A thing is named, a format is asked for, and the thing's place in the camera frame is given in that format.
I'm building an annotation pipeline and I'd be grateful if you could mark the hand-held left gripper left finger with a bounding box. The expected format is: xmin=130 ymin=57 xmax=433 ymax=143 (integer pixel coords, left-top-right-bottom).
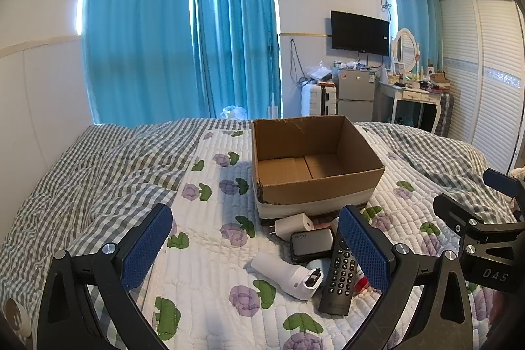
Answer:
xmin=37 ymin=203 xmax=174 ymax=350

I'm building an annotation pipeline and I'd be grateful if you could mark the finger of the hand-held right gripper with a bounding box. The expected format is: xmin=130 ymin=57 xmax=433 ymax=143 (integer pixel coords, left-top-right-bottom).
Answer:
xmin=483 ymin=168 xmax=525 ymax=208
xmin=433 ymin=193 xmax=487 ymax=241

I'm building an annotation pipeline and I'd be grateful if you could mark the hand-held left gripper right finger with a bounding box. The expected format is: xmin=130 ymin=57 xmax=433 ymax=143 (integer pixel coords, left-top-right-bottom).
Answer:
xmin=337 ymin=204 xmax=490 ymax=350

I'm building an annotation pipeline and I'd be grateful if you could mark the red and white small object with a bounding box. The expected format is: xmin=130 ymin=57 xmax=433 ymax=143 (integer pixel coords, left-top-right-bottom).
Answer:
xmin=354 ymin=266 xmax=372 ymax=293

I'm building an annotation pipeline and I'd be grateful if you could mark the black remote control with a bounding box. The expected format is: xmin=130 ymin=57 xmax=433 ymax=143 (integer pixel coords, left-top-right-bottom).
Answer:
xmin=319 ymin=229 xmax=360 ymax=316

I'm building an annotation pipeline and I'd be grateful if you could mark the black and grey power bank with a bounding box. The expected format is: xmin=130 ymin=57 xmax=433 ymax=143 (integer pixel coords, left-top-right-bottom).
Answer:
xmin=290 ymin=229 xmax=334 ymax=263

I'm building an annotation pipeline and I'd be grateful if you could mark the white charger adapter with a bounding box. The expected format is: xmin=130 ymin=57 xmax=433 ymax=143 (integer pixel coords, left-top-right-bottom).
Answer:
xmin=274 ymin=213 xmax=315 ymax=241

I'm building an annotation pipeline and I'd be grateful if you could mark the white electric shaver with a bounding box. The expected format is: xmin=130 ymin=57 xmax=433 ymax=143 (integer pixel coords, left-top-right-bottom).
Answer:
xmin=250 ymin=252 xmax=325 ymax=300

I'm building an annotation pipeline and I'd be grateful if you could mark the brown cardboard box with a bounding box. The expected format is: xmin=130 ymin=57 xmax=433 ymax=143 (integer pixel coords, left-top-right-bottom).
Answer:
xmin=251 ymin=115 xmax=385 ymax=220

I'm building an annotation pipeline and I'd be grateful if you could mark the white floral quilt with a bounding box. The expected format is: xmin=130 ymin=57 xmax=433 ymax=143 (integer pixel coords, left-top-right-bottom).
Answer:
xmin=133 ymin=122 xmax=511 ymax=350

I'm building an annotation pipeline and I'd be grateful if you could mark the grey suitcase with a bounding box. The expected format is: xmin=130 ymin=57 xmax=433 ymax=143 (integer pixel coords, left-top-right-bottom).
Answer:
xmin=435 ymin=92 xmax=454 ymax=137

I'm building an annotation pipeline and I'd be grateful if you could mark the white slatted wardrobe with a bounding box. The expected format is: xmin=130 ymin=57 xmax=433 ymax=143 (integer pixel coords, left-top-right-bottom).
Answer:
xmin=438 ymin=0 xmax=525 ymax=175

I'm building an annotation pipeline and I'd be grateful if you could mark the white dressing table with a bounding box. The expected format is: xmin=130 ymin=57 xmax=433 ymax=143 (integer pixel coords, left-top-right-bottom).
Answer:
xmin=375 ymin=80 xmax=444 ymax=136

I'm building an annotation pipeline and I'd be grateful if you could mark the silver small fridge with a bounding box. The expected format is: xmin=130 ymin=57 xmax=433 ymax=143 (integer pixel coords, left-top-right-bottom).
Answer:
xmin=337 ymin=67 xmax=376 ymax=122

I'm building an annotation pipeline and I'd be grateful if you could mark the white round object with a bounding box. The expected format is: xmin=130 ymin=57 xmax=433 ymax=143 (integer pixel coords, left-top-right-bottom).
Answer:
xmin=0 ymin=296 xmax=32 ymax=339

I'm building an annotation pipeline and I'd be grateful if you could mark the white suitcase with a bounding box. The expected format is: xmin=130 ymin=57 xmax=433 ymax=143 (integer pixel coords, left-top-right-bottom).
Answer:
xmin=301 ymin=81 xmax=321 ymax=117

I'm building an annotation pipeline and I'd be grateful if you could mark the clear plastic bag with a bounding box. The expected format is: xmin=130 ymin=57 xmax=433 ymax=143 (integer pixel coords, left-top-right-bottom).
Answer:
xmin=221 ymin=105 xmax=249 ymax=120

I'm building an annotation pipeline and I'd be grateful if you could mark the white oval mirror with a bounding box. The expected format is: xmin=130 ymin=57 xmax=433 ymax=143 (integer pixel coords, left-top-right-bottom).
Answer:
xmin=391 ymin=28 xmax=421 ymax=74

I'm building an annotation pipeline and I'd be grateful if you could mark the white plastic bag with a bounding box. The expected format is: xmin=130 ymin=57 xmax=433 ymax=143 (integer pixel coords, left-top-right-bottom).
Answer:
xmin=306 ymin=61 xmax=334 ymax=83

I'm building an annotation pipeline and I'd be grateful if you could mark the white pole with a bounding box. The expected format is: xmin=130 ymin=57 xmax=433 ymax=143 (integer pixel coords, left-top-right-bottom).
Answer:
xmin=266 ymin=29 xmax=274 ymax=118

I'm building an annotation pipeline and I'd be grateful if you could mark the narrow blue curtain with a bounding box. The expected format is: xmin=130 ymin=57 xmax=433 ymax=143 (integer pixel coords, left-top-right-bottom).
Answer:
xmin=387 ymin=0 xmax=444 ymax=88

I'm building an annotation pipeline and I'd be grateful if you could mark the wide blue curtain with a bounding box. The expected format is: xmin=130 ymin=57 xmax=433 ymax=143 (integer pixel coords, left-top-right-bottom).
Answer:
xmin=81 ymin=0 xmax=194 ymax=125

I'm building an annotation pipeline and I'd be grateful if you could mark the black wall television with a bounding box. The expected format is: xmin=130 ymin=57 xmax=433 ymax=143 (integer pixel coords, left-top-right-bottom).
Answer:
xmin=330 ymin=10 xmax=390 ymax=57

